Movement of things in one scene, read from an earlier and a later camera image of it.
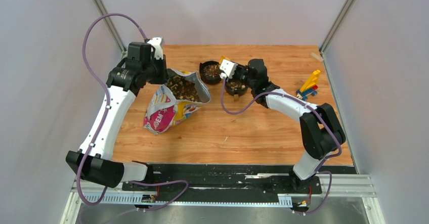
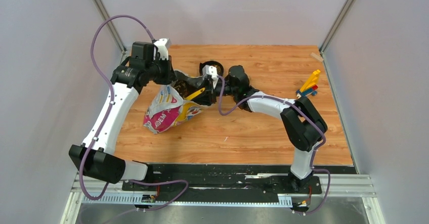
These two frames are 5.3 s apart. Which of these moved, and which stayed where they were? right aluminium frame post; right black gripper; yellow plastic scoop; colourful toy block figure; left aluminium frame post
Moved: right black gripper; yellow plastic scoop
Stayed: right aluminium frame post; colourful toy block figure; left aluminium frame post
